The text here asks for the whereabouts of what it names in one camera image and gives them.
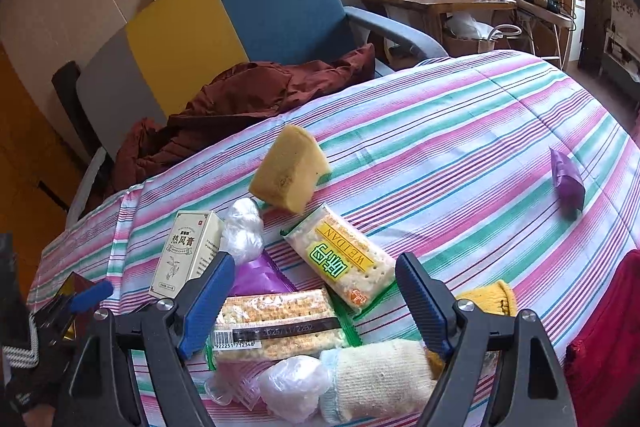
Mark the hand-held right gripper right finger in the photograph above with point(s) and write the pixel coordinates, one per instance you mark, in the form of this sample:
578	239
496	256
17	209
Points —
422	307

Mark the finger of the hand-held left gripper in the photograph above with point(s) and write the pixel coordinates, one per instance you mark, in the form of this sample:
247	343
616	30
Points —
90	296

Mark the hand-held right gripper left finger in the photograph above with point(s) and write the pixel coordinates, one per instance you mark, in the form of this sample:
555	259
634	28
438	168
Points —
207	299

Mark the maroon and gold gift box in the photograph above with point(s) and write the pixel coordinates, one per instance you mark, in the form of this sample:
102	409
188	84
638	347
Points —
71	285

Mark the yellow knitted sock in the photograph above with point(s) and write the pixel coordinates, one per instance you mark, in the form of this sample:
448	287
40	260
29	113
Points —
492	299

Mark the cracker packet with barcode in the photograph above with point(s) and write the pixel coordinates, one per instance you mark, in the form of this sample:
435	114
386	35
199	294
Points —
280	322

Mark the white plastic bag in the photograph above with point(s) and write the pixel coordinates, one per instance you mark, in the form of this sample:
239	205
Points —
242	224
290	382

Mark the cream sock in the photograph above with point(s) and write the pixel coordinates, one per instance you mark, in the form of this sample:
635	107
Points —
375	379

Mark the pink plastic hair roller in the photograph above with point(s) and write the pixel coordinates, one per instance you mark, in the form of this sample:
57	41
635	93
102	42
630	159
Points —
235	387

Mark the cracker packet with yellow label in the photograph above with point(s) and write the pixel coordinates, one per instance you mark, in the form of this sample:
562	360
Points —
340	264

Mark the yellow sponge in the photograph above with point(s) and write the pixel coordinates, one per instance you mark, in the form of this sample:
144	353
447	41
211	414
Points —
290	169

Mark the person's left hand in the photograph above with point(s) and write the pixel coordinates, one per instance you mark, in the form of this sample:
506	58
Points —
20	387

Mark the beige medicine box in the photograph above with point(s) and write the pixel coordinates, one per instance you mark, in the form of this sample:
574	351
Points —
185	257

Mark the purple snack packet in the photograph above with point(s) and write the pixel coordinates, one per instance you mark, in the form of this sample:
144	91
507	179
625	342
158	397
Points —
567	182
260	277

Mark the striped bed sheet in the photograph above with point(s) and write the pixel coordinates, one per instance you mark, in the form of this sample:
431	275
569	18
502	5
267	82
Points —
450	132

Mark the red garment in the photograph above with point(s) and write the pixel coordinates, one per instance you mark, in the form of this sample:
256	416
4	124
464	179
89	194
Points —
605	332

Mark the brown jacket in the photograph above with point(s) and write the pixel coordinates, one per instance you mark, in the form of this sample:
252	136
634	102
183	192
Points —
250	97

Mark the woven basket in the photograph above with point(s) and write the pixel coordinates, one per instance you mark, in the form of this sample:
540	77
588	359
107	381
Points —
470	42

